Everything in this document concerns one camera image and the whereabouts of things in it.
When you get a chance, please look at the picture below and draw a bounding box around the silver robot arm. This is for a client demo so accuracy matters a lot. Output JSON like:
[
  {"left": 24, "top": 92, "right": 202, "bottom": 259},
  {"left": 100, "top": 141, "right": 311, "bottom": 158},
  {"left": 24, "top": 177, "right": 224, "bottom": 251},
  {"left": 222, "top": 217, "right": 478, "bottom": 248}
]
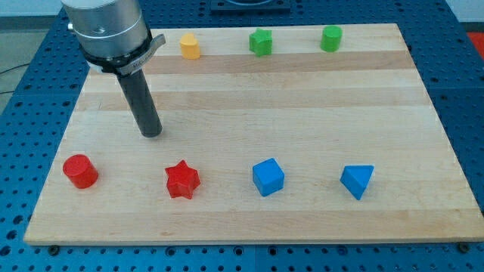
[{"left": 61, "top": 0, "right": 166, "bottom": 76}]

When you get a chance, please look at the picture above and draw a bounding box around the wooden board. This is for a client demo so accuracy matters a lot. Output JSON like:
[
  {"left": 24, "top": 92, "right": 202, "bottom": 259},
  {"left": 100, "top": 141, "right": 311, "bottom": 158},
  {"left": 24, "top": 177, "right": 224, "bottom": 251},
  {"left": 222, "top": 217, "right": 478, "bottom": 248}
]
[{"left": 24, "top": 23, "right": 483, "bottom": 246}]

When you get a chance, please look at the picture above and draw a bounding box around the blue cube block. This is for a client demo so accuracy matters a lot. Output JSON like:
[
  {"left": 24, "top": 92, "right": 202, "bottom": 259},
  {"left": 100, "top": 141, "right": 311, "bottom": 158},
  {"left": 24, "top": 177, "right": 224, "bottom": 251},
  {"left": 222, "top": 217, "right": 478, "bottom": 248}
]
[{"left": 252, "top": 158, "right": 285, "bottom": 196}]

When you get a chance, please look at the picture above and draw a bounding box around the red star block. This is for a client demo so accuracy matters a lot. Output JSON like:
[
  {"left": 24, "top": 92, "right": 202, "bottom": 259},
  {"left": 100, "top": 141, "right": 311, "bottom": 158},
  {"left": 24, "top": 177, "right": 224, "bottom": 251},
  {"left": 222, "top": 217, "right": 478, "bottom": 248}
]
[{"left": 165, "top": 160, "right": 200, "bottom": 199}]

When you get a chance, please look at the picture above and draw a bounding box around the green star block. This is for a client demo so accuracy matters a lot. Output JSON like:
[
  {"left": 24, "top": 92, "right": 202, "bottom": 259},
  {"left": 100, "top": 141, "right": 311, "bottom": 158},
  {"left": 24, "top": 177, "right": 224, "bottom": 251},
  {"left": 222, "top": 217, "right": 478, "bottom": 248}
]
[{"left": 249, "top": 28, "right": 272, "bottom": 57}]

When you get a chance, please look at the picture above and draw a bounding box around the yellow heart block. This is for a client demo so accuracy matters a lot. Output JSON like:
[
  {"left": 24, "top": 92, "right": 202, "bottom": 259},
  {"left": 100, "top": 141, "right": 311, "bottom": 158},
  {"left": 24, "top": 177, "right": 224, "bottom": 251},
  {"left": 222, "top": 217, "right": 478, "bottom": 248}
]
[{"left": 179, "top": 32, "right": 200, "bottom": 60}]

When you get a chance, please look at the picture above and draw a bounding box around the blue triangular prism block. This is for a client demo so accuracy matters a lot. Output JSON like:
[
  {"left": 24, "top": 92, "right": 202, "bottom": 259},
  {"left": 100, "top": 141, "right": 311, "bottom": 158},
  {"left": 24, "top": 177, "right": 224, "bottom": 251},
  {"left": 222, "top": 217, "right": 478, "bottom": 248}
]
[{"left": 340, "top": 165, "right": 374, "bottom": 200}]

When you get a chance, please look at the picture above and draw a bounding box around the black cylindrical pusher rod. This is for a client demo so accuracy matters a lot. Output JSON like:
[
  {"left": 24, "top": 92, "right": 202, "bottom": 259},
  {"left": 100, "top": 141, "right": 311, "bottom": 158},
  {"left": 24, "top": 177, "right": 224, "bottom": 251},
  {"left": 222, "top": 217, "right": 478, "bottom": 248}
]
[{"left": 117, "top": 70, "right": 163, "bottom": 138}]

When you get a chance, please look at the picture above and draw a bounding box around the green cylinder block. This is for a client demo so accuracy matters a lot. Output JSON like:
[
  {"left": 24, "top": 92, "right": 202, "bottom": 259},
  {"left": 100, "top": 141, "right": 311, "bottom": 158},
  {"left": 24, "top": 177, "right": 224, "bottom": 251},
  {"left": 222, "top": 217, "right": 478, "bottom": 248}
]
[{"left": 320, "top": 25, "right": 343, "bottom": 52}]

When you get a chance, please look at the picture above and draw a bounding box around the red cylinder block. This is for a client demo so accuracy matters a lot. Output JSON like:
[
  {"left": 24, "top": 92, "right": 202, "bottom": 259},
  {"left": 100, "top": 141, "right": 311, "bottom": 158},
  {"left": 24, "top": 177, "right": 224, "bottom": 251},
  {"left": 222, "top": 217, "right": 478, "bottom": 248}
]
[{"left": 63, "top": 154, "right": 99, "bottom": 189}]

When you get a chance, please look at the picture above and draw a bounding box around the black cable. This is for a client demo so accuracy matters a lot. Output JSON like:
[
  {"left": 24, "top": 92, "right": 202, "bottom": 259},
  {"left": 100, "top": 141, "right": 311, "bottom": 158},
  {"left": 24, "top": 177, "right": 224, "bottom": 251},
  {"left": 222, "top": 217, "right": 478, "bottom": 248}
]
[{"left": 0, "top": 63, "right": 30, "bottom": 95}]

